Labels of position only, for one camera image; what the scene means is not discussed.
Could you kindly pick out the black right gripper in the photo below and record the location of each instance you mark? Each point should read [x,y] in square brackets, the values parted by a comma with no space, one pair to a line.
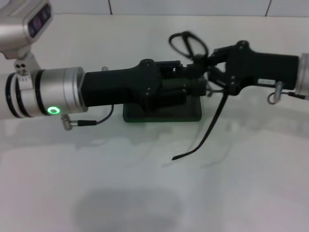
[263,70]

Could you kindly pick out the green glasses case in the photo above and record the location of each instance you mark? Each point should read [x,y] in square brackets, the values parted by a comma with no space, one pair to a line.
[164,117]

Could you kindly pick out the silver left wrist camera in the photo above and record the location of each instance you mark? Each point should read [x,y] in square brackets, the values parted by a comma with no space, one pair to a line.
[14,29]

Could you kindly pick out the black thin-frame glasses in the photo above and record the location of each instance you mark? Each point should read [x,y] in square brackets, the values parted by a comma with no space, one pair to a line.
[218,113]

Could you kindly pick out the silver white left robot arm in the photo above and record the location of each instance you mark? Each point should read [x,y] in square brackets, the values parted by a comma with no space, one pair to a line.
[60,89]

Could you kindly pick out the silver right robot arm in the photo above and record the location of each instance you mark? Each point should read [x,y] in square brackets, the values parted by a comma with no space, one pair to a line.
[304,72]

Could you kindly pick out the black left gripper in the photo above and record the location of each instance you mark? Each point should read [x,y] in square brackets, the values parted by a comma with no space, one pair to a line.
[116,87]

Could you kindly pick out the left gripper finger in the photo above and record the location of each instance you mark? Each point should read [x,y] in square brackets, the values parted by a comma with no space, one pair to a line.
[193,88]

